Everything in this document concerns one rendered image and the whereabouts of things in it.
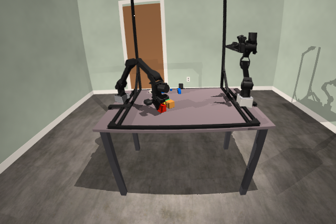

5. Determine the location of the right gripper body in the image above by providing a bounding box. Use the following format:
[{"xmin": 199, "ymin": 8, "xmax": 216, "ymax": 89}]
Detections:
[{"xmin": 144, "ymin": 91, "xmax": 160, "ymax": 106}]

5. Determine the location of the wooden cube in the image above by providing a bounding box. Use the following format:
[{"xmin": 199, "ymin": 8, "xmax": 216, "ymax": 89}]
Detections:
[{"xmin": 165, "ymin": 100, "xmax": 175, "ymax": 109}]

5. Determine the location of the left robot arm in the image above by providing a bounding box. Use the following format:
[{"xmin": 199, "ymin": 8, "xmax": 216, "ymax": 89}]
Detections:
[{"xmin": 237, "ymin": 33, "xmax": 257, "ymax": 98}]

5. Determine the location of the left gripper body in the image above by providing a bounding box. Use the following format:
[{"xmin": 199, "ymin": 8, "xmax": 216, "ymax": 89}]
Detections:
[{"xmin": 234, "ymin": 42, "xmax": 249, "ymax": 53}]

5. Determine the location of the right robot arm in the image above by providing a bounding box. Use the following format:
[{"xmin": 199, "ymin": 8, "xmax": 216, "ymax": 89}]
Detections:
[{"xmin": 115, "ymin": 58, "xmax": 170, "ymax": 104}]

